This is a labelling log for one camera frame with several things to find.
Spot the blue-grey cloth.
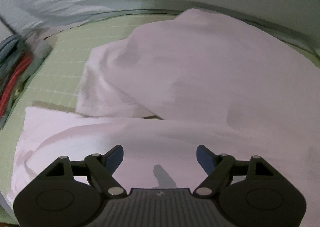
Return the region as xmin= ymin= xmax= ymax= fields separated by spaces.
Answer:
xmin=0 ymin=35 xmax=23 ymax=67

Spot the white shirt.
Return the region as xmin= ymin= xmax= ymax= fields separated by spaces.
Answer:
xmin=6 ymin=8 xmax=320 ymax=209

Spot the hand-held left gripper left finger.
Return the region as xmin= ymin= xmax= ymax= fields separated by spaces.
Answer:
xmin=44 ymin=145 xmax=126 ymax=197

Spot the green checkered mat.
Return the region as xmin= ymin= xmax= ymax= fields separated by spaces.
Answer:
xmin=0 ymin=13 xmax=320 ymax=220

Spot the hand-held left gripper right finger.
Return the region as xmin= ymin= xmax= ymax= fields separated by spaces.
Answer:
xmin=195 ymin=145 xmax=276 ymax=197

